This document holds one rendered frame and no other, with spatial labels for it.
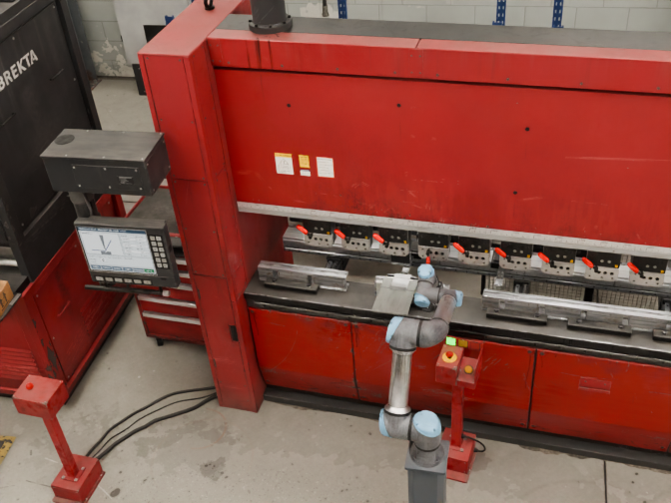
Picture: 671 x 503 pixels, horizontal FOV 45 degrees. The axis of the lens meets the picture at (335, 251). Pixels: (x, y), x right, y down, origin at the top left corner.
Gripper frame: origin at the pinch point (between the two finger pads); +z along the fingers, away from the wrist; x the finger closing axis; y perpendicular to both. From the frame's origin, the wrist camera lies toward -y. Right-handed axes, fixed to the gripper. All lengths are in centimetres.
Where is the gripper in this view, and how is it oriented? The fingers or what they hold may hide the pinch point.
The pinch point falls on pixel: (435, 304)
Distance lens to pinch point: 412.6
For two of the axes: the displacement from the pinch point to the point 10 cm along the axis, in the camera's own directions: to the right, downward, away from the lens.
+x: -9.0, -1.8, 3.9
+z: 2.6, 4.7, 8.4
